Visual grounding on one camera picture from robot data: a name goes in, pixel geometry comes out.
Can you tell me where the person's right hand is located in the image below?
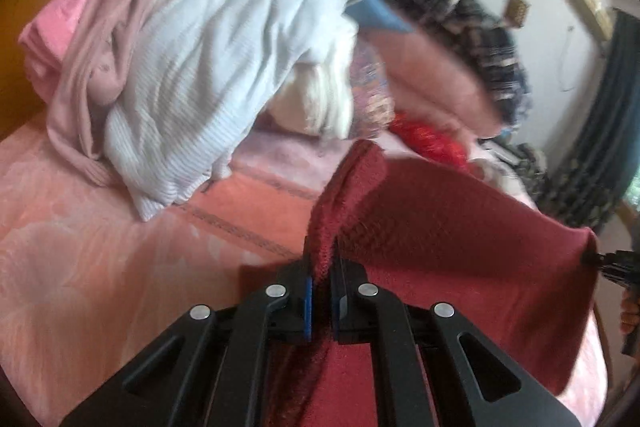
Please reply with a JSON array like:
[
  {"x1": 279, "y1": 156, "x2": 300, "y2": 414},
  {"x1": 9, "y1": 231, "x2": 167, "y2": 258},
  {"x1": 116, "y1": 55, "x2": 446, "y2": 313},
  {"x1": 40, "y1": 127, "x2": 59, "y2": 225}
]
[{"x1": 620, "y1": 292, "x2": 640, "y2": 336}]

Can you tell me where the pink embroidered pillow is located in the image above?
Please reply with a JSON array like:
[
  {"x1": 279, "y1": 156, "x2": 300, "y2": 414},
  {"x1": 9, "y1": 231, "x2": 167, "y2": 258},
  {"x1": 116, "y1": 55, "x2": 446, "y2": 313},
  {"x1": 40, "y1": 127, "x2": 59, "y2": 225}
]
[{"x1": 347, "y1": 42, "x2": 402, "y2": 138}]

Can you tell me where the yellow wooden wall fixture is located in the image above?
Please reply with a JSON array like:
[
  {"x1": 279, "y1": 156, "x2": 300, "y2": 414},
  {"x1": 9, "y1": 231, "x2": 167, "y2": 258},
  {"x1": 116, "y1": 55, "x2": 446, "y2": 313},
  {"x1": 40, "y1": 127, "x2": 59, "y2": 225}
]
[{"x1": 558, "y1": 0, "x2": 615, "y2": 42}]

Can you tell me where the wall outlet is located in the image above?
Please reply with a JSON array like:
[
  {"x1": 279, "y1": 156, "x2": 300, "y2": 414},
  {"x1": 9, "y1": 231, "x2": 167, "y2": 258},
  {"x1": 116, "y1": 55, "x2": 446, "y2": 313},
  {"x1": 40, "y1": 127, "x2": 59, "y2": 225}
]
[{"x1": 504, "y1": 0, "x2": 529, "y2": 26}]

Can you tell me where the bright red cloth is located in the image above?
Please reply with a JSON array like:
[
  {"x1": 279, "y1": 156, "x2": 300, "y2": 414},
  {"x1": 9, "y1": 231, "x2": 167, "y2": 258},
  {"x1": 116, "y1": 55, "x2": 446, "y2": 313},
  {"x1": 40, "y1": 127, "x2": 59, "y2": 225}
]
[{"x1": 389, "y1": 112, "x2": 474, "y2": 174}]

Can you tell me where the dark plaid blanket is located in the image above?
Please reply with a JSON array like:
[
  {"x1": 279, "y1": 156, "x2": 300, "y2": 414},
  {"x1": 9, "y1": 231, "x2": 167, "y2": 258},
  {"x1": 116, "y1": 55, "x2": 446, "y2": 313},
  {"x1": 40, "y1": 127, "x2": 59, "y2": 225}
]
[{"x1": 382, "y1": 0, "x2": 534, "y2": 128}]

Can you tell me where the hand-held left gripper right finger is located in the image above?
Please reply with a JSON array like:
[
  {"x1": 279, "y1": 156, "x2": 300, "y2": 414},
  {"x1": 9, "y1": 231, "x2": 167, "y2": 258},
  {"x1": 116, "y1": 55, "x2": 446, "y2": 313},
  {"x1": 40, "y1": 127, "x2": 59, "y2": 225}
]
[{"x1": 330, "y1": 239, "x2": 583, "y2": 427}]

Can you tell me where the window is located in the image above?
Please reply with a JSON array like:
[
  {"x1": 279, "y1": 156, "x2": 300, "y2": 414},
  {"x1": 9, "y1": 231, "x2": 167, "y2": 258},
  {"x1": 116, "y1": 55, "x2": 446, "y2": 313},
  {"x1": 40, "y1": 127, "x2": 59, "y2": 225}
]
[{"x1": 620, "y1": 176, "x2": 640, "y2": 214}]

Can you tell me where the dark patterned curtain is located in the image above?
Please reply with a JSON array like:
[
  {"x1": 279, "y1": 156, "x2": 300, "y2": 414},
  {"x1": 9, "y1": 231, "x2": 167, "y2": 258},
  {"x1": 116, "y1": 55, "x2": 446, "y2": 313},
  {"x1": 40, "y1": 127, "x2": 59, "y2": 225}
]
[{"x1": 545, "y1": 7, "x2": 640, "y2": 229}]

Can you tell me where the pink folded cloth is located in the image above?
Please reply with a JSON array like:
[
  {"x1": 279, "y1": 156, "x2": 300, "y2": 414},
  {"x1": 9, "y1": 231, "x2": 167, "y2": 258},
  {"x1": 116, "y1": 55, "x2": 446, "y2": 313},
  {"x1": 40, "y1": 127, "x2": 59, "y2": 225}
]
[{"x1": 19, "y1": 0, "x2": 171, "y2": 108}]

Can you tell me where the cream garment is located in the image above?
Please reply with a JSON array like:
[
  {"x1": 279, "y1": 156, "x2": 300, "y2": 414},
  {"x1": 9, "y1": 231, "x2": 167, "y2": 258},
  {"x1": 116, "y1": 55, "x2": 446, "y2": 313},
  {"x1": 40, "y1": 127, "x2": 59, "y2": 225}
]
[{"x1": 272, "y1": 57, "x2": 357, "y2": 144}]

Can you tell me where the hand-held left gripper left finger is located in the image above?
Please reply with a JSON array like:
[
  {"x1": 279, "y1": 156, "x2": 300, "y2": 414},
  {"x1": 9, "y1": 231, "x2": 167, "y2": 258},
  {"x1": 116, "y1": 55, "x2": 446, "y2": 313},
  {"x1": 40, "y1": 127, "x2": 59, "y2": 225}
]
[{"x1": 59, "y1": 237, "x2": 316, "y2": 427}]

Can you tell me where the white ribbed knit garment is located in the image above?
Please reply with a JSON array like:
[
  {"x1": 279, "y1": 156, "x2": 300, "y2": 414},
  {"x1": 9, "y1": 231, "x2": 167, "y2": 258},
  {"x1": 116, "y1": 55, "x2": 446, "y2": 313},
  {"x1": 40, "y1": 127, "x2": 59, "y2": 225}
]
[{"x1": 105, "y1": 0, "x2": 360, "y2": 223}]

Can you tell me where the pink floral bed blanket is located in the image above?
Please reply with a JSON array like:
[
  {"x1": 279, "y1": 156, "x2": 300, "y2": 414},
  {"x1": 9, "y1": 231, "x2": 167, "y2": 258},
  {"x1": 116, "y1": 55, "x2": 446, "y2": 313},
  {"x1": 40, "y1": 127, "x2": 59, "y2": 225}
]
[{"x1": 0, "y1": 112, "x2": 613, "y2": 427}]

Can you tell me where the grey plaid garment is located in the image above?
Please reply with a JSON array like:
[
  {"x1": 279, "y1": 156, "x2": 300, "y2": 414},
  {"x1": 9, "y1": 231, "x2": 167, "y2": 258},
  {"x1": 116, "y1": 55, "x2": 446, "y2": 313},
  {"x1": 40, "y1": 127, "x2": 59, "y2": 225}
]
[{"x1": 512, "y1": 144, "x2": 552, "y2": 204}]

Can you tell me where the mauve garment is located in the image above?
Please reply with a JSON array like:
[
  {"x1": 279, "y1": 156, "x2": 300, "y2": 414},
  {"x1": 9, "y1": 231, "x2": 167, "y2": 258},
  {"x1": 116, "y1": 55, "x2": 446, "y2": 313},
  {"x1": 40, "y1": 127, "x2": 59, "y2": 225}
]
[{"x1": 47, "y1": 0, "x2": 176, "y2": 188}]

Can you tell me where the dark red knit sweater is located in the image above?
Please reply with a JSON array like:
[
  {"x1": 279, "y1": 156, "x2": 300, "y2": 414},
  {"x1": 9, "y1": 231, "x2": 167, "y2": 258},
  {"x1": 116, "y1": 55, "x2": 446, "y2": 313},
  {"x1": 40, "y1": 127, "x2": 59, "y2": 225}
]
[{"x1": 240, "y1": 139, "x2": 601, "y2": 427}]

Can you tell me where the white wall cable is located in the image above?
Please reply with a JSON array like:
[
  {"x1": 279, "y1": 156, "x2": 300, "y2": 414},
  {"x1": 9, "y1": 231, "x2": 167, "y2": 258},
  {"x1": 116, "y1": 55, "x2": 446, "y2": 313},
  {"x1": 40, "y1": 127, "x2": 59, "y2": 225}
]
[{"x1": 559, "y1": 26, "x2": 577, "y2": 94}]

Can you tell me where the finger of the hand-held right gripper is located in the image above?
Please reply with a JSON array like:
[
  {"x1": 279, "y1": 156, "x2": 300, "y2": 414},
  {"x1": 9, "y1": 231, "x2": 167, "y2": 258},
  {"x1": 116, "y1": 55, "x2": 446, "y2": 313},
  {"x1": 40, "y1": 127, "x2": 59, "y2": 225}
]
[{"x1": 582, "y1": 249, "x2": 622, "y2": 282}]

